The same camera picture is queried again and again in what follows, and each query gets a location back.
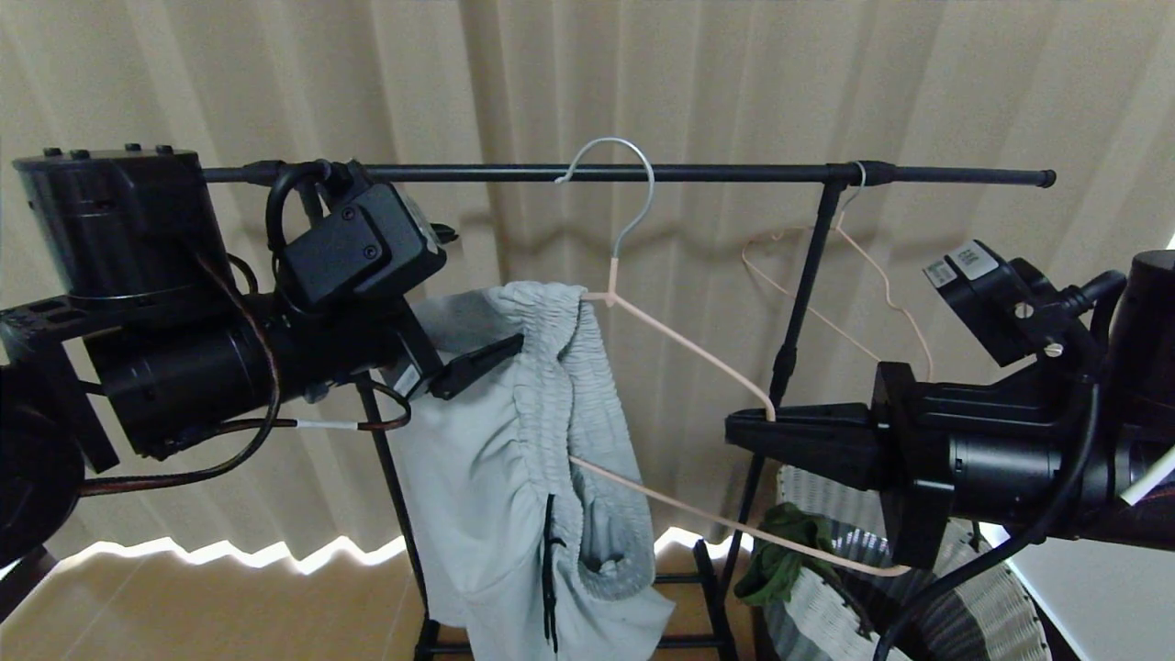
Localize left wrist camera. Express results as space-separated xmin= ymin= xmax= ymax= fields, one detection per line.
xmin=274 ymin=165 xmax=449 ymax=313

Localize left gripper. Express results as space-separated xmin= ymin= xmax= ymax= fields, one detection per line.
xmin=87 ymin=294 xmax=448 ymax=460

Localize pale grey shorts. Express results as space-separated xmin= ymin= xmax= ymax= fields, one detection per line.
xmin=389 ymin=280 xmax=677 ymax=661

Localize white laundry basket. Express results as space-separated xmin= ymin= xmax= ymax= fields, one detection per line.
xmin=760 ymin=464 xmax=1053 ymax=661

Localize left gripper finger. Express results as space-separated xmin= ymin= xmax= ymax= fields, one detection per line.
xmin=430 ymin=332 xmax=525 ymax=401

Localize beige curtain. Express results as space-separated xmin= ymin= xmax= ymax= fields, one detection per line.
xmin=0 ymin=0 xmax=1175 ymax=577

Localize pink clothes hanger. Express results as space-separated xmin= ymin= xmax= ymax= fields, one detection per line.
xmin=554 ymin=137 xmax=912 ymax=578
xmin=741 ymin=188 xmax=935 ymax=383

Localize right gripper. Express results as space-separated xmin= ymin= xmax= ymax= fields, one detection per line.
xmin=872 ymin=361 xmax=1113 ymax=570

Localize green garment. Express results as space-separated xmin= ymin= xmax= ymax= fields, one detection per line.
xmin=733 ymin=501 xmax=838 ymax=608

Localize black cable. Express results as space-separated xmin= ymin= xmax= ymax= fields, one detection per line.
xmin=264 ymin=159 xmax=333 ymax=258
xmin=872 ymin=269 xmax=1128 ymax=661

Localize black clothes rack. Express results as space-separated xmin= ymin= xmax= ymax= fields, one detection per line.
xmin=202 ymin=160 xmax=1057 ymax=661

